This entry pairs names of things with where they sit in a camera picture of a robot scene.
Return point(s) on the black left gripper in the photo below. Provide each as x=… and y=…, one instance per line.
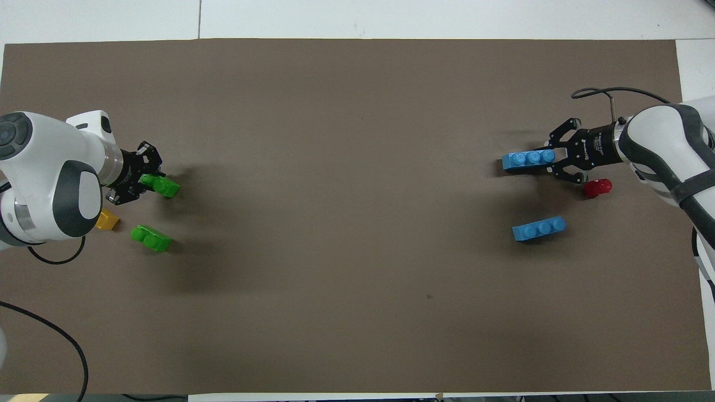
x=127, y=170

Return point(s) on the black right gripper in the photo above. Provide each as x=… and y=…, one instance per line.
x=597, y=148

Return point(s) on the green two-stud block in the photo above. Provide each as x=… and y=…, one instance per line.
x=163, y=186
x=152, y=240

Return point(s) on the blue three-stud block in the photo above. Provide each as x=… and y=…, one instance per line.
x=536, y=230
x=528, y=160

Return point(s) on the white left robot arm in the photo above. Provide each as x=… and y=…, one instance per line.
x=50, y=173

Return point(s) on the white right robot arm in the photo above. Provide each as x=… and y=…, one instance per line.
x=670, y=151

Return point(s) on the red single-stud block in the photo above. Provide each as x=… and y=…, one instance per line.
x=596, y=188

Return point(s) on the yellow two-stud block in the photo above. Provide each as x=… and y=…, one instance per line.
x=107, y=220

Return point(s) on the brown paper table mat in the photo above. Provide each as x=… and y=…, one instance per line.
x=357, y=312

